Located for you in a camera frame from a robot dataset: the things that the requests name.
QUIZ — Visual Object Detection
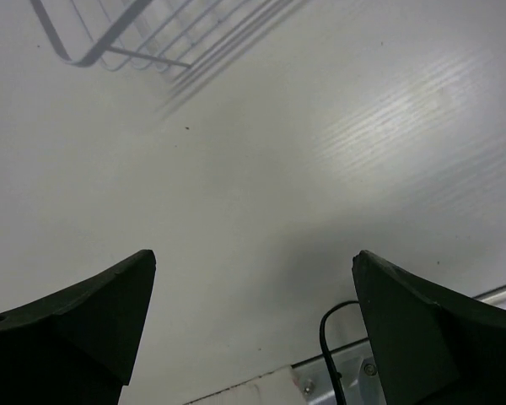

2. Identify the black base cable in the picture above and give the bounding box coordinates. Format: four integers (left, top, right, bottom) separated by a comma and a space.
319, 300, 362, 405

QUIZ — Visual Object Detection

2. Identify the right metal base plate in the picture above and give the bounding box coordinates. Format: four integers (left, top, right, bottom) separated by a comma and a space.
292, 284, 506, 404

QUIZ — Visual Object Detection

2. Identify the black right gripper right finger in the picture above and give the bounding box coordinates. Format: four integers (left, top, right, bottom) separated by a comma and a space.
352, 251, 506, 404

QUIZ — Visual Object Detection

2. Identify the white wire dish rack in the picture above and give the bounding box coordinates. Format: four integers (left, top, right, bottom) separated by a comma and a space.
30, 0, 303, 92

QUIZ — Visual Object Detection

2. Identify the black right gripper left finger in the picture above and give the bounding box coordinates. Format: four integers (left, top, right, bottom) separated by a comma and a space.
0, 250, 156, 404

